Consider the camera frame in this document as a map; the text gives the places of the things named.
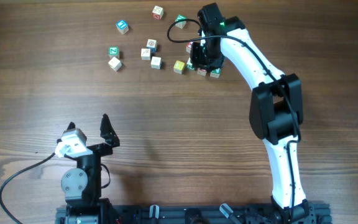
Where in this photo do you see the wooden K letter block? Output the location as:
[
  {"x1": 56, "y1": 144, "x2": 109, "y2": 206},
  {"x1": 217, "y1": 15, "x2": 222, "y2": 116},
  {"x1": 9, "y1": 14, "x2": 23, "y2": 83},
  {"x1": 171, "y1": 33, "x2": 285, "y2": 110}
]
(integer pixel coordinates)
[{"x1": 197, "y1": 68, "x2": 207, "y2": 77}]

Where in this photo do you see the red I letter block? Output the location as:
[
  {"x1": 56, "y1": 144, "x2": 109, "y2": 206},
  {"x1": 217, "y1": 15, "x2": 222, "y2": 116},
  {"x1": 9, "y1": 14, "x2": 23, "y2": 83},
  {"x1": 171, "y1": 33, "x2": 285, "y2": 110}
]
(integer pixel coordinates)
[{"x1": 186, "y1": 42, "x2": 193, "y2": 53}]

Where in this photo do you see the wooden fish nine block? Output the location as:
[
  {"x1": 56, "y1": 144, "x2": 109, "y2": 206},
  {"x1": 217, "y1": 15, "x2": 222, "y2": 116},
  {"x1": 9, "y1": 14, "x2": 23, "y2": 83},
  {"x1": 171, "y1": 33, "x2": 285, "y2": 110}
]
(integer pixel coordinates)
[{"x1": 150, "y1": 56, "x2": 162, "y2": 70}]

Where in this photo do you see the green sided wooden block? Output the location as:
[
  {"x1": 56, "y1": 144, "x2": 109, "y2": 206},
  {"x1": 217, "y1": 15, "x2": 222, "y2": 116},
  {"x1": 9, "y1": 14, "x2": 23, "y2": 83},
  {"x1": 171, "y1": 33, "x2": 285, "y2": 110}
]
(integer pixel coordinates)
[{"x1": 186, "y1": 58, "x2": 195, "y2": 70}]

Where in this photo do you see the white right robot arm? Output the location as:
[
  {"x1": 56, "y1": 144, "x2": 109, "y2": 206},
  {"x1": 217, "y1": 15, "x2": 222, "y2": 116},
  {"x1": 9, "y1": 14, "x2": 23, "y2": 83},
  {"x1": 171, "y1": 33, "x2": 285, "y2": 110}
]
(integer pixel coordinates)
[{"x1": 191, "y1": 3, "x2": 309, "y2": 223}]

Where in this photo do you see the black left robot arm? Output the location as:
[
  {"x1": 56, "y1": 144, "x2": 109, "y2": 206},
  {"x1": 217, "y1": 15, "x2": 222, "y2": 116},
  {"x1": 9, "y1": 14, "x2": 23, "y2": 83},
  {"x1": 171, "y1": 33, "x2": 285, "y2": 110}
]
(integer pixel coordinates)
[{"x1": 55, "y1": 114, "x2": 120, "y2": 207}]

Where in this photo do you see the yellow letter block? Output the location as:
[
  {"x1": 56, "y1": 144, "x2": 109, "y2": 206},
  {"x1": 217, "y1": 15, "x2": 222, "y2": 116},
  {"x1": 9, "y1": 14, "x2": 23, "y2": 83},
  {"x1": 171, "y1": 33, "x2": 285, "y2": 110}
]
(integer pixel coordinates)
[{"x1": 173, "y1": 60, "x2": 185, "y2": 74}]

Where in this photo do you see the green N block top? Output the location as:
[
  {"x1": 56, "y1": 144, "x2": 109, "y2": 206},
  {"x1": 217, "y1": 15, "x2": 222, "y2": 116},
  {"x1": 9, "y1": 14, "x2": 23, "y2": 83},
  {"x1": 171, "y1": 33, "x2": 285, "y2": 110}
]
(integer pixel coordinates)
[{"x1": 175, "y1": 14, "x2": 186, "y2": 29}]

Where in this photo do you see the blue sided picture block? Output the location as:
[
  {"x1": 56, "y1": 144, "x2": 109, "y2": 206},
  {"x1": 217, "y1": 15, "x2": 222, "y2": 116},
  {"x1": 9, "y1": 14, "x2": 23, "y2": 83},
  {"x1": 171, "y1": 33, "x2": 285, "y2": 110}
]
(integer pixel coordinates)
[{"x1": 146, "y1": 39, "x2": 158, "y2": 52}]

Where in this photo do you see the wooden picture block centre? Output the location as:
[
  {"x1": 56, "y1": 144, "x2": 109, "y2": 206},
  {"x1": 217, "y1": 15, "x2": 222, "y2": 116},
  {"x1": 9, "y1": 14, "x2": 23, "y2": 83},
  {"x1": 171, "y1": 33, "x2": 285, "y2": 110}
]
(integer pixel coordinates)
[{"x1": 140, "y1": 49, "x2": 152, "y2": 61}]

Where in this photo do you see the red letter block top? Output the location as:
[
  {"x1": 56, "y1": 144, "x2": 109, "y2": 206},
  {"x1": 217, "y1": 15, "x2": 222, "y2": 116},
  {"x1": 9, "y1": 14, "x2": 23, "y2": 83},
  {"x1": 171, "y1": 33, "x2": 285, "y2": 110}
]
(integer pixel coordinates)
[{"x1": 152, "y1": 6, "x2": 163, "y2": 20}]

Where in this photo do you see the plain wooden block left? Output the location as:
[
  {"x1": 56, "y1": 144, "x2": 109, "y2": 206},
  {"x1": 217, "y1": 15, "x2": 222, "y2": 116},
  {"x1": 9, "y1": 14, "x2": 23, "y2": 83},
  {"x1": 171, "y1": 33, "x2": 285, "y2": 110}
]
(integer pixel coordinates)
[{"x1": 108, "y1": 57, "x2": 122, "y2": 71}]

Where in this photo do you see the green Z letter block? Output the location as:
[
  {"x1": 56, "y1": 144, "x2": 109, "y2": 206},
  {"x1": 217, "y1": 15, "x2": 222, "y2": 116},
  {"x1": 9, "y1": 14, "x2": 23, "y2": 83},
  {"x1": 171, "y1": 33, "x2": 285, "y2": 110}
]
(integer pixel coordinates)
[{"x1": 109, "y1": 46, "x2": 120, "y2": 58}]

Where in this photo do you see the blue I letter block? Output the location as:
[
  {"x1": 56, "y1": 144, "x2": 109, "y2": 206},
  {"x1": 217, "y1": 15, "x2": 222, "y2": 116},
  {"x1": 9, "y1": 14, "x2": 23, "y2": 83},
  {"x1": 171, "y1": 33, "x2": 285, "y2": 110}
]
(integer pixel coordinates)
[{"x1": 116, "y1": 20, "x2": 129, "y2": 34}]

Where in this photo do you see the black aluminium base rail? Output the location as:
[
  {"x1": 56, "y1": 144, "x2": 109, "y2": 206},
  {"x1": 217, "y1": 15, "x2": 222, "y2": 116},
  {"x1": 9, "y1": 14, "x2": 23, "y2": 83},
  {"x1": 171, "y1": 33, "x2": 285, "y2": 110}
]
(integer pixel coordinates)
[{"x1": 55, "y1": 200, "x2": 333, "y2": 224}]

